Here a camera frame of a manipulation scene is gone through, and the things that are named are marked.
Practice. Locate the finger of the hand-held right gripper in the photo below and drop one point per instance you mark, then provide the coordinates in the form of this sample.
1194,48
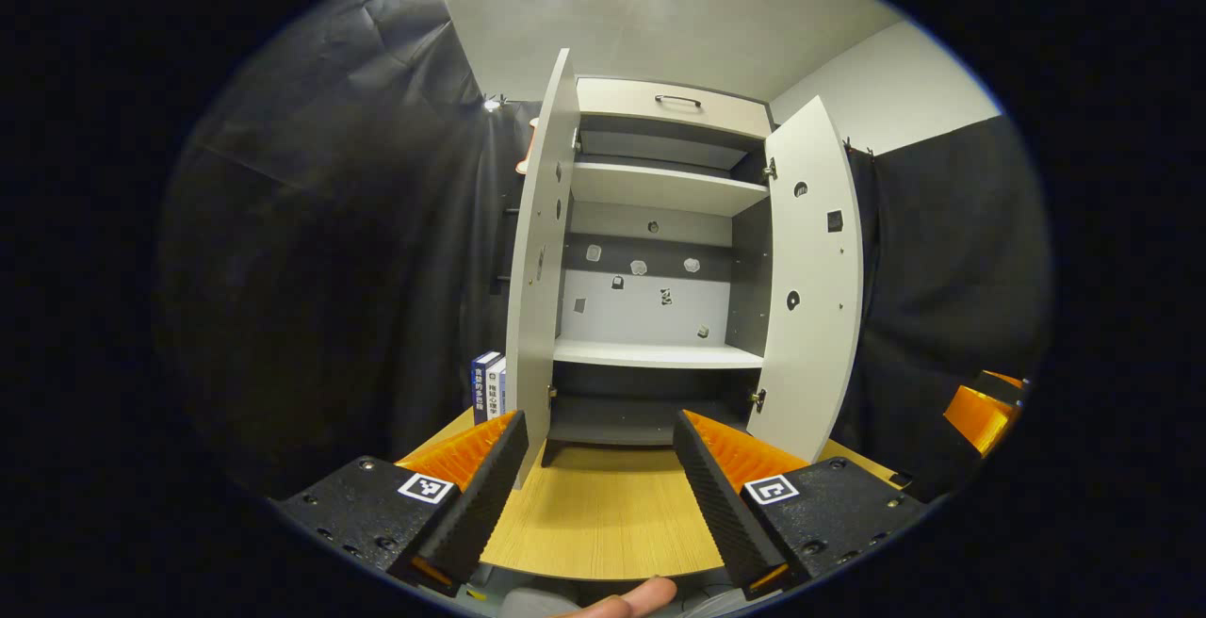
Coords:
980,415
1001,384

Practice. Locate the dark blue book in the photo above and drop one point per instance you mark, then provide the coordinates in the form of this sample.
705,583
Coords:
480,387

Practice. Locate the beige double-door shoe cabinet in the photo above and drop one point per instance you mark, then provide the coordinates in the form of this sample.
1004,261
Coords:
650,307

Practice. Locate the light blue book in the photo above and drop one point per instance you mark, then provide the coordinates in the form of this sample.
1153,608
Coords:
499,387

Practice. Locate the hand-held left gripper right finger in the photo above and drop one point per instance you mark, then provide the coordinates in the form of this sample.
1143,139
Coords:
716,505

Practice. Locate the beige cabinet drawer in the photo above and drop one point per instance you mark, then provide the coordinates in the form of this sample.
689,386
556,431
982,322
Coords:
735,114

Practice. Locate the black backdrop cloth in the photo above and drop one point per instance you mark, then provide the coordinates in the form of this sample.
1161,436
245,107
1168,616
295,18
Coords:
311,269

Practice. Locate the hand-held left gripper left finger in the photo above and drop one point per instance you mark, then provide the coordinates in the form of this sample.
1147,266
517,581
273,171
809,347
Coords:
485,496

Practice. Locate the beige cabinet door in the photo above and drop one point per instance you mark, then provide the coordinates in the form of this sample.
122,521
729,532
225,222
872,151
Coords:
542,317
810,251

